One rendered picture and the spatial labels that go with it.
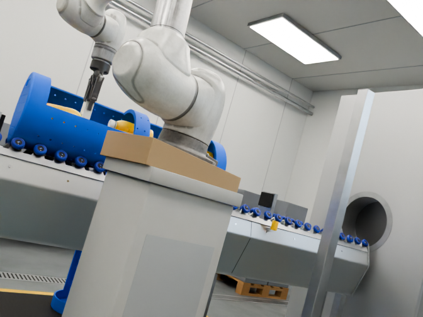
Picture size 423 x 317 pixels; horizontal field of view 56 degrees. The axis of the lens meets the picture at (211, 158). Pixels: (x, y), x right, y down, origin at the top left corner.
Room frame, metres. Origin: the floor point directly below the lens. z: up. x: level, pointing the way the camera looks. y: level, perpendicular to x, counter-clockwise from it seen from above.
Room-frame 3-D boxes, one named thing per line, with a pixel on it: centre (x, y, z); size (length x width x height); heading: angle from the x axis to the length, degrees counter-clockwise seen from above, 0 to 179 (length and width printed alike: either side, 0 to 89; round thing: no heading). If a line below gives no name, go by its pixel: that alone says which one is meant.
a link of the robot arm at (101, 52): (1.53, 0.52, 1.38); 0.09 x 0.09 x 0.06
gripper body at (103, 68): (1.53, 0.52, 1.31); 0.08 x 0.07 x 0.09; 32
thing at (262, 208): (2.15, -0.35, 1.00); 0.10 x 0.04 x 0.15; 32
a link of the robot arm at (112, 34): (1.52, 0.53, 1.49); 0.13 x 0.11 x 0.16; 146
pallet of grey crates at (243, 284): (5.41, -0.72, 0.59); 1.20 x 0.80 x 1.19; 36
